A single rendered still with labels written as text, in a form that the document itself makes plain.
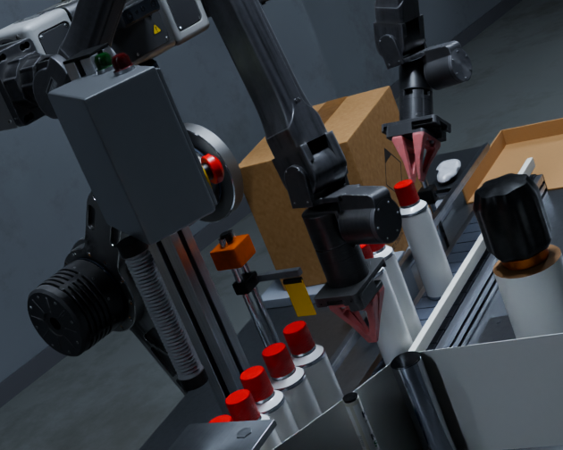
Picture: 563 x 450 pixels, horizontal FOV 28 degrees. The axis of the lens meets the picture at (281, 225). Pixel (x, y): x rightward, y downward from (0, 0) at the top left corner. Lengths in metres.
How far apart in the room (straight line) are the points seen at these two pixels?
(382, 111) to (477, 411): 0.98
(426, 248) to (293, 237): 0.39
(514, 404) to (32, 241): 3.58
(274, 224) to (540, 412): 0.93
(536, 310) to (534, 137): 1.18
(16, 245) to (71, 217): 0.30
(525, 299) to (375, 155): 0.76
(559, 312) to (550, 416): 0.16
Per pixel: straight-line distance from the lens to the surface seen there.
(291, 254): 2.15
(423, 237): 1.81
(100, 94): 1.27
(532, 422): 1.34
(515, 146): 2.56
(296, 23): 5.75
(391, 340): 1.66
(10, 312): 4.67
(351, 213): 1.38
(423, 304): 1.86
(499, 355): 1.30
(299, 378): 1.42
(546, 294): 1.42
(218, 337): 1.53
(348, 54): 6.27
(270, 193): 2.10
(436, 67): 1.86
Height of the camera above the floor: 1.67
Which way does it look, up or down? 19 degrees down
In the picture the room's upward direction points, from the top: 22 degrees counter-clockwise
